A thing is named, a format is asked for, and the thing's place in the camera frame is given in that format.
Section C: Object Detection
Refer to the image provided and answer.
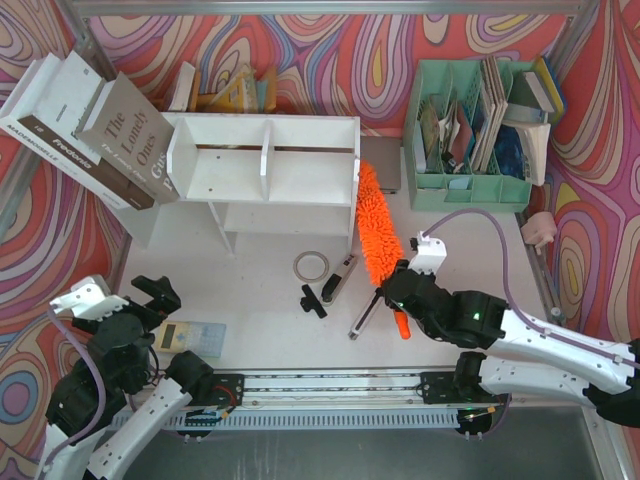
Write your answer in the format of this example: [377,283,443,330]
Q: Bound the orange microfiber duster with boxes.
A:
[355,159,412,341]

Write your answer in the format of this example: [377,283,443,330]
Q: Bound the mint green desk organizer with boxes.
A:
[402,57,532,213]

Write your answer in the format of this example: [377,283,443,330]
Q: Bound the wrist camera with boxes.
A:
[49,275,129,321]
[409,231,447,275]

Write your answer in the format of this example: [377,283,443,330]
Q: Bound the black white marker pen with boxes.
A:
[348,288,383,340]

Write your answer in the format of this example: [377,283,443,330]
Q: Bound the yellow grey calculator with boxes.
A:
[153,321,226,358]

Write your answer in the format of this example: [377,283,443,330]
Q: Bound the black binder clip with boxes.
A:
[300,284,327,319]

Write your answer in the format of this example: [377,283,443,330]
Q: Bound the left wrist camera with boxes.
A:
[49,275,129,321]

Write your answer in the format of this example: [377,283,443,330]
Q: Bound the white wooden bookshelf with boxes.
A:
[154,112,362,257]

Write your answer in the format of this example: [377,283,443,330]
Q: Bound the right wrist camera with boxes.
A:
[409,231,447,275]

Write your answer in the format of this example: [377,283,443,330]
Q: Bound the large grey white book stack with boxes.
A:
[1,52,179,210]

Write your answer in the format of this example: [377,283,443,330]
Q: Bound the clear tape roll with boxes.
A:
[292,251,329,283]

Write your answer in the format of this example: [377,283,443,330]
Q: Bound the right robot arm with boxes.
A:
[382,269,639,428]

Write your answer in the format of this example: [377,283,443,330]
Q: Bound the grey notebook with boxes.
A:
[360,136,401,194]

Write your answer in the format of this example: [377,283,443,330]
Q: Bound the black grey stapler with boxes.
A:
[320,254,358,306]

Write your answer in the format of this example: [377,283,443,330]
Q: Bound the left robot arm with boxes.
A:
[36,275,214,479]

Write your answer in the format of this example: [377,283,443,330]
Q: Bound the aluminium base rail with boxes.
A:
[59,369,616,411]

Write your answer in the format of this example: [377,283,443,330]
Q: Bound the pink piggy figurine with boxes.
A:
[521,211,557,255]

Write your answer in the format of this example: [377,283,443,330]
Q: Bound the white books beside organizer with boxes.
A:
[496,56,567,186]

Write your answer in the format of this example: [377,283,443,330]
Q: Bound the small books behind shelf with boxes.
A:
[153,62,277,114]

